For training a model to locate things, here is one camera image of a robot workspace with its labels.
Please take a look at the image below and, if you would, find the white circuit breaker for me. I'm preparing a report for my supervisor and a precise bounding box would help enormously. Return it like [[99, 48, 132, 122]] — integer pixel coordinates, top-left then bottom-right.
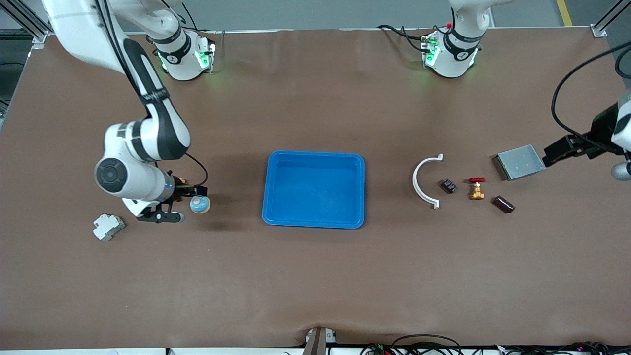
[[93, 213, 126, 242]]

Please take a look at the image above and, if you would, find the grey metal power supply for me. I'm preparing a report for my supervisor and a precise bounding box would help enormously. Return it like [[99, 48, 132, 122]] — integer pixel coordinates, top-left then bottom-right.
[[492, 144, 546, 181]]

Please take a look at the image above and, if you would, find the blue plastic tray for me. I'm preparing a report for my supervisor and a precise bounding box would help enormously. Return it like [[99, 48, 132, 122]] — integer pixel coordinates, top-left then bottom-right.
[[261, 150, 366, 230]]

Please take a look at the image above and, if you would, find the brown table cover mat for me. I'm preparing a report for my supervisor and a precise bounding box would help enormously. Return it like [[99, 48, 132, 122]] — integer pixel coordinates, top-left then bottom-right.
[[0, 27, 631, 350]]

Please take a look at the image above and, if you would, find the white curved pipe clamp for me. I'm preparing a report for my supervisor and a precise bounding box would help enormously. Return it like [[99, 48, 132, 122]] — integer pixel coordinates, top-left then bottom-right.
[[412, 153, 444, 210]]

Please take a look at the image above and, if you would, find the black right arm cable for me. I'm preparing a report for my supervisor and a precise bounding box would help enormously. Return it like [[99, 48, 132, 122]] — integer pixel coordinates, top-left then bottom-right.
[[96, 0, 209, 188]]

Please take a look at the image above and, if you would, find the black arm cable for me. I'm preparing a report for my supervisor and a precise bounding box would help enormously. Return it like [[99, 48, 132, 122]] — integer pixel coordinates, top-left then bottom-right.
[[96, 0, 209, 188], [551, 42, 631, 148]]

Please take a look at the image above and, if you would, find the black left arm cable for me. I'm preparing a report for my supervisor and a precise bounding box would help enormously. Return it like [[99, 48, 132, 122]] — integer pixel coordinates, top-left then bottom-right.
[[551, 42, 631, 148]]

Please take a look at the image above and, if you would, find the aluminium frame post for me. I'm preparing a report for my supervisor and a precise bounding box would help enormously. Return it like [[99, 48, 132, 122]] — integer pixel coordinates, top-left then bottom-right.
[[0, 0, 67, 50], [589, 0, 631, 37]]

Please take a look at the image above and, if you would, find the black right base cable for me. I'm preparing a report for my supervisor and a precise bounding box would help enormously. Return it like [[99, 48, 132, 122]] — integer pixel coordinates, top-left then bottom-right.
[[183, 5, 217, 35]]

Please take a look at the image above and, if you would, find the black base cable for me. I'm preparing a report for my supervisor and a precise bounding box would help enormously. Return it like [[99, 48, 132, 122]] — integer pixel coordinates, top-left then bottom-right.
[[183, 5, 217, 35], [377, 24, 429, 52]]

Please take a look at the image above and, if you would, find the grey metal camera bracket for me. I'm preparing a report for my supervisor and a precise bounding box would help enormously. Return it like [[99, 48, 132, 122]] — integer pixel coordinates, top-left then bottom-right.
[[303, 327, 337, 355]]

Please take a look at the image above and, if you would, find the black cable bundle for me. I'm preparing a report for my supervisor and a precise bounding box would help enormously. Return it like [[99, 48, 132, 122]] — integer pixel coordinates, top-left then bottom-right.
[[503, 341, 631, 355]]

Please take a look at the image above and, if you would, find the black left base cable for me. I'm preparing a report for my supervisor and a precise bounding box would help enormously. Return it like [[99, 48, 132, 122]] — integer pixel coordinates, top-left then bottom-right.
[[377, 24, 429, 52]]

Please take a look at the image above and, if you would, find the black looped cable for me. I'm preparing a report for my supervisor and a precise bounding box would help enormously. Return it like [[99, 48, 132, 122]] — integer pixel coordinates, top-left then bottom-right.
[[392, 334, 464, 355]]

